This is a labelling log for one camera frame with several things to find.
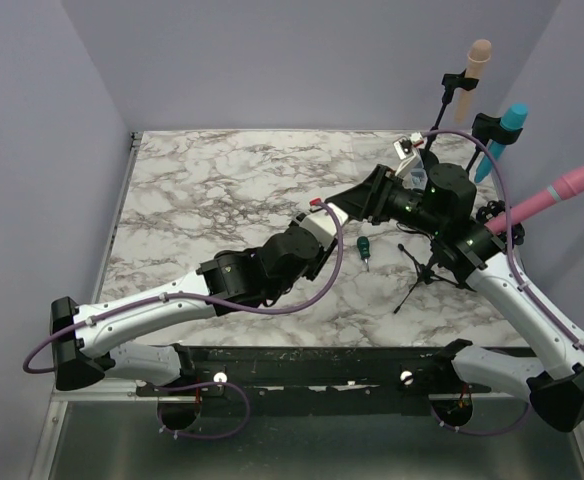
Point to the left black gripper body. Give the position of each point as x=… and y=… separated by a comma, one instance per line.
x=281, y=291

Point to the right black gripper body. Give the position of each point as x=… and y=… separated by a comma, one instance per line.
x=409, y=207

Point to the black tripod shock mount stand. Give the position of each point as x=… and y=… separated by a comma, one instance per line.
x=425, y=275

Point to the pink microphone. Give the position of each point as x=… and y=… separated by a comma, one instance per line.
x=564, y=188

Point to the black round-base shock mount stand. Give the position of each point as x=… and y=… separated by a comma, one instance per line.
x=495, y=209

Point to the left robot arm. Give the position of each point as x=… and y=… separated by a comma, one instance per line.
x=95, y=341

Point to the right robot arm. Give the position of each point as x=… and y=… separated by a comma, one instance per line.
x=553, y=383

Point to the black stand holding teal microphone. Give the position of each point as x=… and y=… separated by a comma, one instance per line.
x=482, y=140

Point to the black stand holding beige microphone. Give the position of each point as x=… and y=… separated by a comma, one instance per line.
x=450, y=82

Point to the teal microphone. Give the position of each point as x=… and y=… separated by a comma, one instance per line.
x=502, y=135

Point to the beige microphone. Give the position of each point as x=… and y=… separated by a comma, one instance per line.
x=477, y=58

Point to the clear plastic screw box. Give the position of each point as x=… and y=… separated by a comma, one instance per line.
x=416, y=177

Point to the green handled screwdriver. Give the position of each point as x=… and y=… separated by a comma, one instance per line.
x=363, y=247

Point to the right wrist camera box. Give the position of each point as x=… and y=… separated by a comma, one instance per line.
x=407, y=150

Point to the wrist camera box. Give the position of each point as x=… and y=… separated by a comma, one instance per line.
x=319, y=222
x=407, y=150

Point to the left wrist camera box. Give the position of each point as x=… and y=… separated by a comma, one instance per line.
x=319, y=222

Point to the black front mounting rail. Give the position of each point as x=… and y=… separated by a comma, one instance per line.
x=227, y=382

